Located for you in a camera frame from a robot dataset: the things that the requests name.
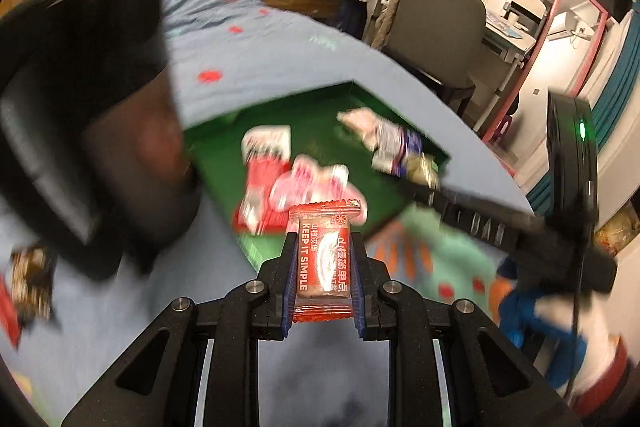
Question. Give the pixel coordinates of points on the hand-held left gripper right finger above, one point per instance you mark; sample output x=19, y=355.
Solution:
x=358, y=302

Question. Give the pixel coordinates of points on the white purple snack packet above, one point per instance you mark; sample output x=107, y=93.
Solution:
x=400, y=142

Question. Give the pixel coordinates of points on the brown snack packet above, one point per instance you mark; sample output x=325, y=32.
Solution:
x=32, y=282

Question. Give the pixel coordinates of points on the pink framed mirror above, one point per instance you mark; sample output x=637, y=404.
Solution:
x=575, y=32

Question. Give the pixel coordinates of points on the small orange-red candy packet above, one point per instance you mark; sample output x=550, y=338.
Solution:
x=322, y=257

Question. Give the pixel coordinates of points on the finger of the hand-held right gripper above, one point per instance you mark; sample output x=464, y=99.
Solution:
x=475, y=222

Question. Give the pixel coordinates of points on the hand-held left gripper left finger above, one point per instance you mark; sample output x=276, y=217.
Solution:
x=287, y=302

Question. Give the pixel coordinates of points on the desk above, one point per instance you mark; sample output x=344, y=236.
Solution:
x=505, y=34

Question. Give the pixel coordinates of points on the teal curtain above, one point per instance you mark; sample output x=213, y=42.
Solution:
x=620, y=67

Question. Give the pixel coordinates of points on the person's right hand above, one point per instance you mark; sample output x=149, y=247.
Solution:
x=545, y=332

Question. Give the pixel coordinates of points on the pink striped snack packet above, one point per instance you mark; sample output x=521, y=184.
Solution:
x=360, y=122

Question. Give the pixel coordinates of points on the pink cartoon snack packet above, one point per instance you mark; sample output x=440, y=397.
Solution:
x=305, y=182

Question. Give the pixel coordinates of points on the blue bag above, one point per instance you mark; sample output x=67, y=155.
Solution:
x=354, y=14

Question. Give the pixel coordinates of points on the red and white snack packet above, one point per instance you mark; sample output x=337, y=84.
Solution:
x=265, y=147

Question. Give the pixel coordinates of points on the green tray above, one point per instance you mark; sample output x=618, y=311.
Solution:
x=220, y=157

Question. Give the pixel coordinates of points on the beige candy packet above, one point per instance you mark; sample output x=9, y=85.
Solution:
x=424, y=168

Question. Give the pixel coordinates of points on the dark red snack packet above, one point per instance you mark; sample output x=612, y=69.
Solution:
x=7, y=312

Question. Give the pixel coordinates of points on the grey chair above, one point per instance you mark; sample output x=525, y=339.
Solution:
x=440, y=27

